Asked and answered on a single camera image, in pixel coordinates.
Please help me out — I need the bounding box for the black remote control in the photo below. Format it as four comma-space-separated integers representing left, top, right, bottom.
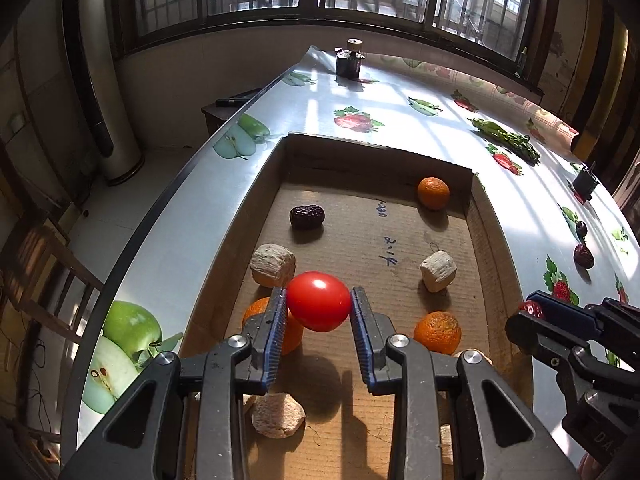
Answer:
215, 89, 262, 107

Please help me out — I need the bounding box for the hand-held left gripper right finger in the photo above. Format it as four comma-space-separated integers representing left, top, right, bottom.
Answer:
350, 286, 581, 480

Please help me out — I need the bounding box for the blocky beige corn cob piece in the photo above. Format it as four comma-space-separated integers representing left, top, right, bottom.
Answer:
419, 250, 458, 293

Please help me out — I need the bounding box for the shallow cardboard box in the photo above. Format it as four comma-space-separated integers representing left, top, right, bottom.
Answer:
177, 132, 536, 480

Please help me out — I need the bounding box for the wooden chair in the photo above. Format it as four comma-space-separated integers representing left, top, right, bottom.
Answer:
0, 210, 106, 456

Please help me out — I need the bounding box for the dark side table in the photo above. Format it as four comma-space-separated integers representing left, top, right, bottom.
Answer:
201, 87, 263, 133

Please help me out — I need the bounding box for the fruit print tablecloth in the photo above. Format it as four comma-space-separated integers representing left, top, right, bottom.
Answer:
60, 45, 640, 480

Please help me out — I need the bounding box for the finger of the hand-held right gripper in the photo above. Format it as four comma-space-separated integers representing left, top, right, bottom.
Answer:
505, 310, 608, 401
525, 290, 640, 361

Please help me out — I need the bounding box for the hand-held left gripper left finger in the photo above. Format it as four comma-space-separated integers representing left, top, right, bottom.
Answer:
60, 287, 290, 480

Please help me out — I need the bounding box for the green leafy vegetable bunch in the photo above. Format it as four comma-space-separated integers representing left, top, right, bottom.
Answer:
467, 117, 542, 165

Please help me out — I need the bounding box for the small smooth orange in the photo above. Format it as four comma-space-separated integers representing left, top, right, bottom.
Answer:
417, 176, 451, 211

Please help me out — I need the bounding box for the red tomato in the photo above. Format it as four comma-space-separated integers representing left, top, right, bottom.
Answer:
286, 271, 352, 333

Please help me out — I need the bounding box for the beige stone chunk left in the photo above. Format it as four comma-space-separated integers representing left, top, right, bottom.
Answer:
249, 243, 297, 288

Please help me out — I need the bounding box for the dark jar with cork lid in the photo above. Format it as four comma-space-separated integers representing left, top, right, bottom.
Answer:
334, 37, 366, 80

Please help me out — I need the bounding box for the white standing air conditioner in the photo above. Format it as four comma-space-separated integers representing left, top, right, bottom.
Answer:
60, 0, 146, 186

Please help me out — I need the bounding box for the black jar with stick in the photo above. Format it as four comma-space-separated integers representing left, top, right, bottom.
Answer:
572, 161, 598, 198

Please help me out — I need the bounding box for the large bumpy orange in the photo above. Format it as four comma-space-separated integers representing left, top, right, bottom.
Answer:
413, 311, 462, 355

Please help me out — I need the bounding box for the large dark red date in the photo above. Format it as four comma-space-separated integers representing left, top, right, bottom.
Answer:
289, 205, 326, 231

